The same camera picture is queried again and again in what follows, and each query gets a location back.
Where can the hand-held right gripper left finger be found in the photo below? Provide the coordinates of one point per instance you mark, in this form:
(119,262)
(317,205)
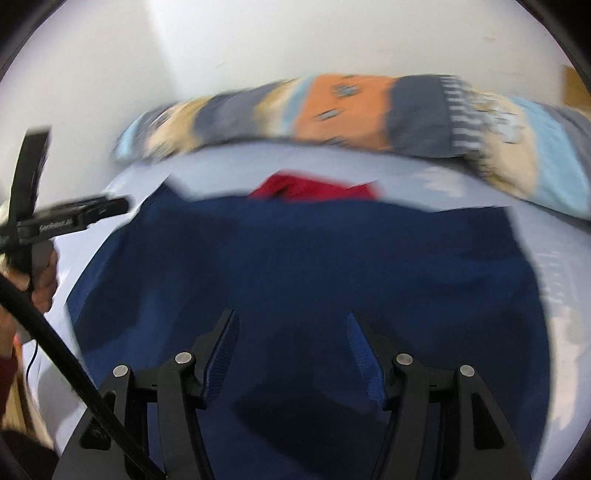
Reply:
(220,360)

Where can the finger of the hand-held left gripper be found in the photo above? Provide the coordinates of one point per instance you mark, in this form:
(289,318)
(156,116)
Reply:
(108,207)

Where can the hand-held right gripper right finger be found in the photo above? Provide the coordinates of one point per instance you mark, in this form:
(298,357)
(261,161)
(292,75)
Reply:
(364,355)

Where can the light blue cloud bed sheet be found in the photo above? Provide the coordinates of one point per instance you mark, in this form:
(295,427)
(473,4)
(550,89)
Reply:
(221,166)

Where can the striped rolled quilt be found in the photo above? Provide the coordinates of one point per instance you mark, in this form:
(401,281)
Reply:
(351,110)

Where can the person's left forearm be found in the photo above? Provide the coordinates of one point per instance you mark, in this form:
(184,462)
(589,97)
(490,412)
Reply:
(8,332)

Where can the navy work jacket red collar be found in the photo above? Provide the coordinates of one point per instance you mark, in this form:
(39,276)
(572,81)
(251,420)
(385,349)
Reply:
(300,258)

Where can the wooden headboard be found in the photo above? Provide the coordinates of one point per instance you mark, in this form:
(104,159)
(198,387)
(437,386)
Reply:
(577,85)

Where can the person's left hand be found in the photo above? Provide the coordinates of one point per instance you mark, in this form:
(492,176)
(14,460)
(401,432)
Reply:
(46,288)

